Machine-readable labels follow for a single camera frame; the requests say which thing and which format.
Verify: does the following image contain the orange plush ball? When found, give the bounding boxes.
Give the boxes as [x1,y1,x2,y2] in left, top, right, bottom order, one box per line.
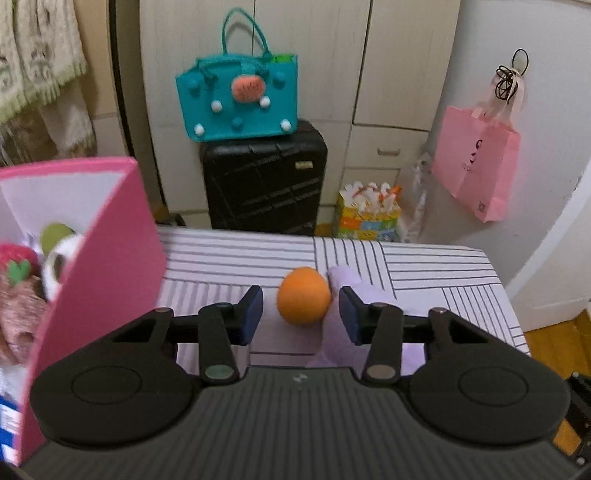
[277,267,332,325]

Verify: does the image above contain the colourful gift bag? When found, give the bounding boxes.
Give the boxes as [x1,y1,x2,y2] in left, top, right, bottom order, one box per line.
[336,182,402,243]

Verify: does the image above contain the teal felt tote bag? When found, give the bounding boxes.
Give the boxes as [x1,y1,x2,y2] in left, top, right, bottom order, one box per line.
[175,7,298,141]

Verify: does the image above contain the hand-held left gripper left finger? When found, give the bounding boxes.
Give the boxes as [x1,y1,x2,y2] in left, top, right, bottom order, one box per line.
[108,285,265,387]

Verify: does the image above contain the pink cardboard box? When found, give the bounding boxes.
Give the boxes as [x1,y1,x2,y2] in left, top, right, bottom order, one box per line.
[0,157,168,467]

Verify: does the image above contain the hanging beige towel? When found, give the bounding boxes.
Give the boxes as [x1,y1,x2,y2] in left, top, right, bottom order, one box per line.
[0,0,99,168]

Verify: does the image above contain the pink paper bag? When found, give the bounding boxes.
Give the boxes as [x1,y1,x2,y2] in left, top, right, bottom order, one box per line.
[430,105,522,223]

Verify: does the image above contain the beige wardrobe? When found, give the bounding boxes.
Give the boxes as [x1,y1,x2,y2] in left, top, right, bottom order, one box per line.
[108,0,462,232]

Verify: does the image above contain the striped table cloth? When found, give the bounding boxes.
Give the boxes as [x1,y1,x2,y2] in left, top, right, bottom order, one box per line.
[157,226,532,370]

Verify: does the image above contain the green plush ball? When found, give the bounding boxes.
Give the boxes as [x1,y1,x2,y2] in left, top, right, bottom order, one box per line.
[39,223,78,254]

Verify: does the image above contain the purple cloth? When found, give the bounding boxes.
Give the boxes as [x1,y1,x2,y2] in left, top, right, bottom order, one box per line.
[307,265,426,370]

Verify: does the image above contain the clear plastic bag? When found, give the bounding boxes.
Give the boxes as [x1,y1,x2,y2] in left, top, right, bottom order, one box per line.
[399,154,435,243]

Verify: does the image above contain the blue wet wipes packet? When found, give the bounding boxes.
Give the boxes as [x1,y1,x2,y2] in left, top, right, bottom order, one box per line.
[0,392,24,462]

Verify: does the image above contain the red plush strawberry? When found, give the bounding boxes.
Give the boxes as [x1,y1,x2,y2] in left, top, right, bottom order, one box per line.
[0,242,42,283]

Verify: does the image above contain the white door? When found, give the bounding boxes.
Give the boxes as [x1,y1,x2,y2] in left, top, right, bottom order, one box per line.
[503,159,591,320]

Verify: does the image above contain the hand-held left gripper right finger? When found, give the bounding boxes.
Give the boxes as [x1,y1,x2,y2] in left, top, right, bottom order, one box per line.
[338,285,492,387]

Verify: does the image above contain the black suitcase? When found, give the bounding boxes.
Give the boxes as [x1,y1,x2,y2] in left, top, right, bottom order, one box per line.
[199,119,328,236]

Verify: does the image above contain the black hair ties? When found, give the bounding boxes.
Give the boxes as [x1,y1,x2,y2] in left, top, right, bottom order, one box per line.
[495,48,531,101]

